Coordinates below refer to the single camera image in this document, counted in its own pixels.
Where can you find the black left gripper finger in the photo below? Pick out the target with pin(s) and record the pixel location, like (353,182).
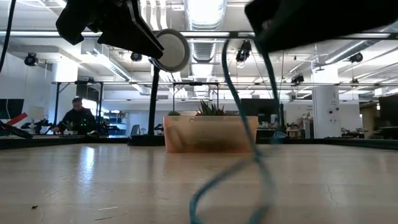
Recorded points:
(140,18)
(130,37)

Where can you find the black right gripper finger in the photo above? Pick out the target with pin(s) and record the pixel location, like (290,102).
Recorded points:
(270,25)

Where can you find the teal rubber band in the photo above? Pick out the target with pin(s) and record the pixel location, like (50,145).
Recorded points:
(257,155)

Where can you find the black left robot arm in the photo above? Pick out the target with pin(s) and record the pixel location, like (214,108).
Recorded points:
(73,21)

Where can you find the orange translucent plastic bin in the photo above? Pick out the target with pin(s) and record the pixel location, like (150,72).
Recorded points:
(202,133)

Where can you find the black ceiling spotlight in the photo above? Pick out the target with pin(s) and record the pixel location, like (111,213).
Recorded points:
(298,78)
(356,57)
(136,57)
(31,59)
(244,51)

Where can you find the black desk lamp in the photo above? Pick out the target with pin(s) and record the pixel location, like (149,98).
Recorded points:
(174,49)

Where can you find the blue storage shelf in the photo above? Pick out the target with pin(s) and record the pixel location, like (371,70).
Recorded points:
(117,123)

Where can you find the white pillar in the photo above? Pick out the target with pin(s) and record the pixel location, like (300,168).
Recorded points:
(326,105)

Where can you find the white bottle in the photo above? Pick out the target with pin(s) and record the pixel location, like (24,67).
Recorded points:
(272,119)

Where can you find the person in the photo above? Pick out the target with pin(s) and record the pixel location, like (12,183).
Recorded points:
(77,119)

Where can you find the small green potted plant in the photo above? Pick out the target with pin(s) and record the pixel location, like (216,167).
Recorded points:
(211,109)

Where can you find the red slanted bar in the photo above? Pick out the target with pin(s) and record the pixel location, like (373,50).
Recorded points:
(18,118)

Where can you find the black slanted bar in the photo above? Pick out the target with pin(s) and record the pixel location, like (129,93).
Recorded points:
(15,132)

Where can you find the black frame beam with lights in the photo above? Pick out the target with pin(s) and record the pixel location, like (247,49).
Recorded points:
(237,35)

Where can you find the silver ventilation duct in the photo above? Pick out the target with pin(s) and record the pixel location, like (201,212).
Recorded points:
(203,51)

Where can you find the black background rig frame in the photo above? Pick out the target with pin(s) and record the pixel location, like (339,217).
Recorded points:
(196,83)
(58,93)

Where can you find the black aluminium table frame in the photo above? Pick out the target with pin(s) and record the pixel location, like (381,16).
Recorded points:
(62,142)

